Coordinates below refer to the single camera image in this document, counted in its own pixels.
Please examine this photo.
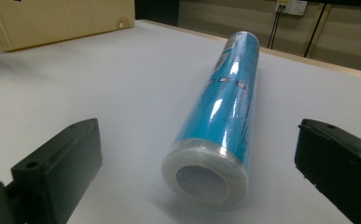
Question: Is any blue plastic wrap roll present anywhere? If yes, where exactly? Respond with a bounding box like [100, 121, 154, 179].
[161, 30, 260, 211]

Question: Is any white wall power socket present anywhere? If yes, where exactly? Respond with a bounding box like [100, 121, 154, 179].
[273, 0, 309, 17]

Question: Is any cream plastic storage box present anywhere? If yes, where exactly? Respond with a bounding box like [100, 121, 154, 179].
[0, 0, 136, 52]

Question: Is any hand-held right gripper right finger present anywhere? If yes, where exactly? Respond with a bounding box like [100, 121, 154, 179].
[294, 118, 361, 224]

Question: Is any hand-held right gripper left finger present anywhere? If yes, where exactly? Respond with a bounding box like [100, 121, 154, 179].
[10, 118, 104, 224]

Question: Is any black power cable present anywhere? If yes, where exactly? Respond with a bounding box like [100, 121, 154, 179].
[266, 4, 283, 49]
[271, 5, 285, 50]
[303, 2, 328, 59]

